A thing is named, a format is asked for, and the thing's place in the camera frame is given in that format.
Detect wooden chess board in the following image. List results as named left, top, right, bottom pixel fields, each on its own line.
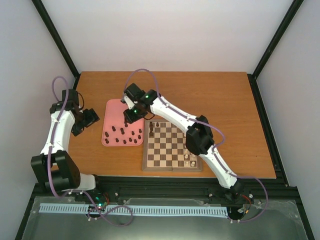
left=142, top=119, right=203, bottom=172

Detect black aluminium frame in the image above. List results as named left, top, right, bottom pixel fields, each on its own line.
left=14, top=0, right=320, bottom=240

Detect light blue cable duct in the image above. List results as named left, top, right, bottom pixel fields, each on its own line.
left=38, top=203, right=228, bottom=218

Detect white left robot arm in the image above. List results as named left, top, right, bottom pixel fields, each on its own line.
left=30, top=89, right=104, bottom=202

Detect row of white chess pieces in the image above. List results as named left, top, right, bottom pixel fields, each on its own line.
left=183, top=148, right=197, bottom=168

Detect pink plastic tray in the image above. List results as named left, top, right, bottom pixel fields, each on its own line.
left=101, top=99, right=144, bottom=147

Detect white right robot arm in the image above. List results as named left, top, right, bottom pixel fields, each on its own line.
left=121, top=83, right=244, bottom=203

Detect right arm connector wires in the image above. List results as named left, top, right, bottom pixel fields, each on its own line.
left=237, top=193, right=255, bottom=215

